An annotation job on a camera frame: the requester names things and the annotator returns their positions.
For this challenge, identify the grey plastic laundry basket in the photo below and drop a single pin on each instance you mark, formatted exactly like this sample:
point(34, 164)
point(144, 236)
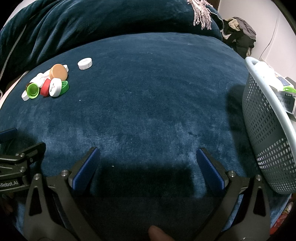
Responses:
point(261, 120)

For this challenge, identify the light pink bed sheet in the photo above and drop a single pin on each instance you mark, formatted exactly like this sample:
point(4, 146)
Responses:
point(11, 87)

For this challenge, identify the pale pink tassel fringe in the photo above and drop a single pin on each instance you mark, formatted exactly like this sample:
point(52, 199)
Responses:
point(201, 14)

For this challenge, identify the red printed cloth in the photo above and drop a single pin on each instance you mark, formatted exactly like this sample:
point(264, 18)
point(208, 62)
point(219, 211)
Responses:
point(281, 220)

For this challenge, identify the red bottle cap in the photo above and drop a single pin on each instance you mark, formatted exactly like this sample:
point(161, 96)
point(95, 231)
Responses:
point(45, 87)

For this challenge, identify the person's right hand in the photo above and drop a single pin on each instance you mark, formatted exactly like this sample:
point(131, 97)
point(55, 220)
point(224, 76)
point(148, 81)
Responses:
point(158, 234)

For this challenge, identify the silver labelled package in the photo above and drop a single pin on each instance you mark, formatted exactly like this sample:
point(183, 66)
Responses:
point(289, 103)

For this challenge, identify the green plastic clip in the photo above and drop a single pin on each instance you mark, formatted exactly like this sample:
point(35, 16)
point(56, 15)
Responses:
point(289, 89)

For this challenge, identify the large white bottle cap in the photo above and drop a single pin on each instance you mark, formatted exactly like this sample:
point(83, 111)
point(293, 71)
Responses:
point(85, 63)

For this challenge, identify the tan bottle cap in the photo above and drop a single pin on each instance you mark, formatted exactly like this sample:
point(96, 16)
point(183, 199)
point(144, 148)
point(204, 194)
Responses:
point(58, 71)

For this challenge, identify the pile of dark clothes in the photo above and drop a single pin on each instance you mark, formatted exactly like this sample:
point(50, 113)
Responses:
point(242, 34)

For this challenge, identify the dark blue heaped blanket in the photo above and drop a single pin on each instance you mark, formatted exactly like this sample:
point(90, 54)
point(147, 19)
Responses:
point(115, 16)

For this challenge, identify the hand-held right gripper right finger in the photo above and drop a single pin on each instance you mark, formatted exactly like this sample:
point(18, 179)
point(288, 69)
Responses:
point(209, 170)

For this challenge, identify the white plastic package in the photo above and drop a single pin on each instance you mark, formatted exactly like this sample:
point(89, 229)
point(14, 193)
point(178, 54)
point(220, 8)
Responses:
point(268, 74)

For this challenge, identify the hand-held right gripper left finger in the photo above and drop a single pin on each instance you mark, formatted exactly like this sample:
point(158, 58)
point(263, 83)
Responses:
point(86, 169)

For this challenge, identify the dark blue bed cover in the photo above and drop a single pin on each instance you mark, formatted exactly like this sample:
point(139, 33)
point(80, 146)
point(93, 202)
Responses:
point(150, 92)

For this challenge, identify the lime green bottle cap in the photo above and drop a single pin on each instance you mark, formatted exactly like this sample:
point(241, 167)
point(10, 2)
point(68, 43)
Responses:
point(32, 90)

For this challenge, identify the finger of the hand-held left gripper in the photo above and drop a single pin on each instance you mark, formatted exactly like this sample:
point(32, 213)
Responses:
point(8, 135)
point(27, 154)

